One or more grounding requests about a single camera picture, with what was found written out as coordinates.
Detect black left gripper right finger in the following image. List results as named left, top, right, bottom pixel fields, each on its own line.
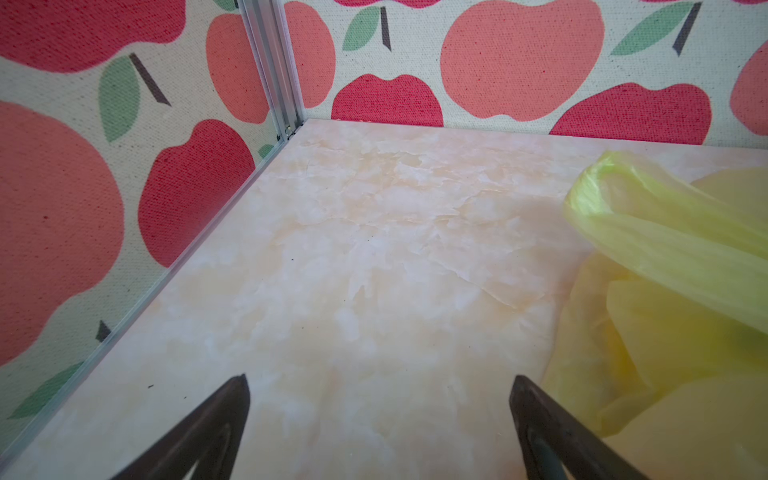
left=509, top=375, right=645, bottom=479

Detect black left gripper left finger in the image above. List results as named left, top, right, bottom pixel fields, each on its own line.
left=115, top=374, right=250, bottom=479

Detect yellow plastic bag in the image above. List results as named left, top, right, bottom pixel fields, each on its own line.
left=543, top=152, right=767, bottom=479

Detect left aluminium corner post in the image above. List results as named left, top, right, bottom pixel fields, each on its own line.
left=238, top=0, right=305, bottom=142

